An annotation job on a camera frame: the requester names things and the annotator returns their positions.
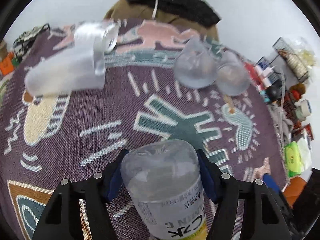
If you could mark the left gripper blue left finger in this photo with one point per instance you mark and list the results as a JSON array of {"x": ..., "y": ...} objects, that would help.
[{"x": 60, "y": 218}]

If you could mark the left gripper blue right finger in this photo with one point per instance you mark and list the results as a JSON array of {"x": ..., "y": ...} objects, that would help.
[{"x": 262, "y": 218}]

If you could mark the clear cup with orange label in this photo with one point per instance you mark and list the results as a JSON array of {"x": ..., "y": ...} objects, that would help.
[{"x": 164, "y": 182}]

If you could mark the frosted cup lying right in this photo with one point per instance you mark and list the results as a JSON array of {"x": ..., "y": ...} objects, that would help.
[{"x": 232, "y": 76}]

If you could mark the frosted cup lying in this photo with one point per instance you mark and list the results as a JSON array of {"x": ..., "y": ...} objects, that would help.
[
  {"x": 76, "y": 68},
  {"x": 195, "y": 67},
  {"x": 232, "y": 76}
]

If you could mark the frosted cup lying left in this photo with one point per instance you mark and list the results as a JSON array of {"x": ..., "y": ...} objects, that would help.
[{"x": 76, "y": 68}]

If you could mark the frosted cup lying middle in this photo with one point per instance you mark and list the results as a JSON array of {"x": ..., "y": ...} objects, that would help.
[{"x": 195, "y": 67}]

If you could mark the clear glass cup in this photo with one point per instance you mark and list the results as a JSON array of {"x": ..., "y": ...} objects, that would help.
[{"x": 103, "y": 34}]

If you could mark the green wet wipes pack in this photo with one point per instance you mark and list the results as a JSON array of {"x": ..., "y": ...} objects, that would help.
[{"x": 293, "y": 160}]

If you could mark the purple patterned woven blanket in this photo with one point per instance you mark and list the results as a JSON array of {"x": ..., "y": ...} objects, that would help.
[{"x": 47, "y": 139}]

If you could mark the white tape roll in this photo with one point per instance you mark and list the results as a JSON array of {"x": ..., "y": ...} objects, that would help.
[{"x": 303, "y": 109}]

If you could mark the grey cloth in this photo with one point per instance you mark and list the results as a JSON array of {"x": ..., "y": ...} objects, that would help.
[{"x": 284, "y": 125}]

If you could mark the brown plush toy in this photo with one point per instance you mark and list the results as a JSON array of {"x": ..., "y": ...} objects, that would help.
[{"x": 297, "y": 91}]

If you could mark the black round-head figurine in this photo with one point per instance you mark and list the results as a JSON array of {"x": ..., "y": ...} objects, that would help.
[{"x": 274, "y": 93}]

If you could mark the orange bag on floor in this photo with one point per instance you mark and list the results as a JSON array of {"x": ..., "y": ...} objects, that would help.
[{"x": 6, "y": 66}]

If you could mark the clear plastic bag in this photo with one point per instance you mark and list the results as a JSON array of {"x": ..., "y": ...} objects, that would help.
[{"x": 304, "y": 51}]

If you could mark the black shoe rack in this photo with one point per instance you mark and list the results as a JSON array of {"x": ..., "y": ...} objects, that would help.
[{"x": 25, "y": 41}]

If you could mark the black jacket on chair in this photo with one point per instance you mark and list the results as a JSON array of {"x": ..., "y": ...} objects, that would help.
[{"x": 194, "y": 10}]

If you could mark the brown chair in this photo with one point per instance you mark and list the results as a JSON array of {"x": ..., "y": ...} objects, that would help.
[{"x": 124, "y": 10}]

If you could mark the lower black wire shelf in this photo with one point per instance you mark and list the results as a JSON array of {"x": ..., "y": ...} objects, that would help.
[{"x": 267, "y": 74}]

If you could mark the black wire shelf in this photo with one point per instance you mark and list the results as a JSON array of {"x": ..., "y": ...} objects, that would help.
[
  {"x": 293, "y": 61},
  {"x": 267, "y": 74}
]

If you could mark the upper black wire shelf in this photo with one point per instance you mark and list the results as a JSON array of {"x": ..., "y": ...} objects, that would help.
[{"x": 293, "y": 61}]

